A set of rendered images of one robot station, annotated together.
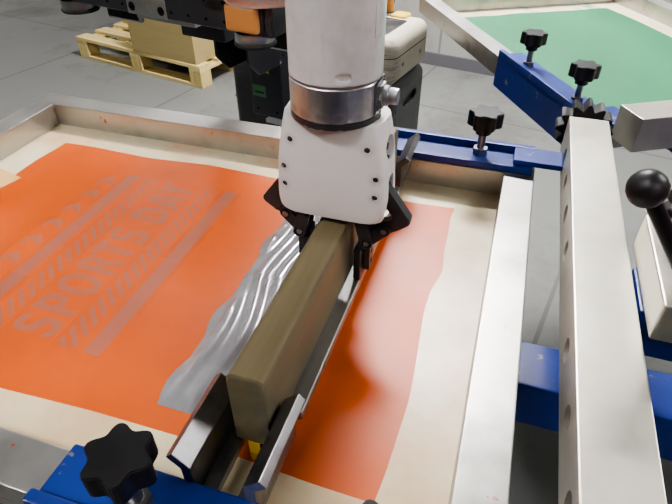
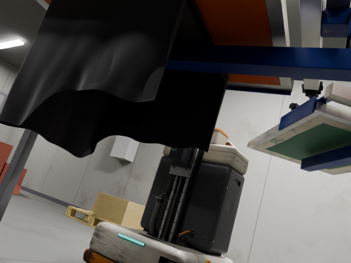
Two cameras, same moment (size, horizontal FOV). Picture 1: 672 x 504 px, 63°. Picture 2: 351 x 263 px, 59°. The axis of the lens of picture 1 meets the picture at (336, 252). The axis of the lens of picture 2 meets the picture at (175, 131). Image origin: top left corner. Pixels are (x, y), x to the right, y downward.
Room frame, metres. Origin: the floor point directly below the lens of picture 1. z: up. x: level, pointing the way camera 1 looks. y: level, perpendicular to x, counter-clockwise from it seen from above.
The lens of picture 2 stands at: (-0.40, -0.09, 0.42)
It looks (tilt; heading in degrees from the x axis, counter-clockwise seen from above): 15 degrees up; 10
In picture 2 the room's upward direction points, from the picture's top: 17 degrees clockwise
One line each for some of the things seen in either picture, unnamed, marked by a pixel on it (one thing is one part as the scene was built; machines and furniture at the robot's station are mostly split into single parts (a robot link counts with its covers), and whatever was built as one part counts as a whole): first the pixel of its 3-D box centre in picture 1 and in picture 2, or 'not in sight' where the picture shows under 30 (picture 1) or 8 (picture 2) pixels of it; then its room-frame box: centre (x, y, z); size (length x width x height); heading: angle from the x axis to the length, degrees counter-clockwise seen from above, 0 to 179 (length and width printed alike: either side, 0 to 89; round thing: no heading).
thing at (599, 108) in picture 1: (583, 131); (312, 85); (0.69, -0.34, 1.02); 0.07 x 0.06 x 0.07; 72
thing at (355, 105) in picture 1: (344, 90); not in sight; (0.43, -0.01, 1.18); 0.09 x 0.07 x 0.03; 72
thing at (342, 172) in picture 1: (336, 156); not in sight; (0.43, 0.00, 1.12); 0.10 x 0.08 x 0.11; 72
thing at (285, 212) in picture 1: (299, 233); not in sight; (0.44, 0.04, 1.03); 0.03 x 0.03 x 0.07; 72
